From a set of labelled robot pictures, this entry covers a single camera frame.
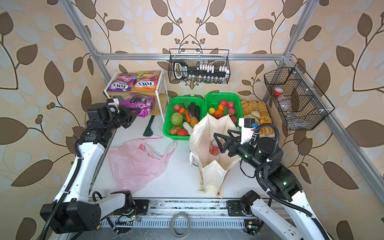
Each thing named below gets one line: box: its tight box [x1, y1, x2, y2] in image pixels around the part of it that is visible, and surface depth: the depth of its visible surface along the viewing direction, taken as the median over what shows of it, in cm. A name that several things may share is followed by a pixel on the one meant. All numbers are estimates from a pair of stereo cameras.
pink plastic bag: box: [108, 135, 177, 195], surface depth 86 cm
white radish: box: [183, 121, 194, 136], surface depth 103 cm
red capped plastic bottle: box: [274, 87, 286, 102], surface depth 84 cm
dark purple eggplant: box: [188, 102, 200, 122], surface depth 111 cm
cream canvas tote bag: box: [189, 113, 242, 198], surface depth 78 cm
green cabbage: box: [170, 112, 184, 126], surface depth 104 cm
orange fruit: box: [218, 104, 225, 112], surface depth 115 cm
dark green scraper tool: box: [143, 115, 155, 137], surface depth 107 cm
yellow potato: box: [190, 116, 199, 128], surface depth 104 cm
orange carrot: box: [179, 107, 191, 123], surface depth 114 cm
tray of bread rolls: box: [240, 99, 275, 138], surface depth 114 cm
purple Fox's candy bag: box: [107, 73, 137, 92], surface depth 85 cm
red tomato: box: [177, 128, 189, 136], surface depth 98 cm
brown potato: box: [170, 126, 181, 136], surface depth 101 cm
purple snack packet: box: [119, 93, 156, 118], surface depth 74 cm
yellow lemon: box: [208, 107, 216, 115], surface depth 114 cm
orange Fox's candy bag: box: [133, 71, 159, 91], surface depth 86 cm
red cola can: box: [209, 139, 221, 157], surface depth 88 cm
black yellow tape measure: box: [189, 150, 195, 167], surface depth 67 cm
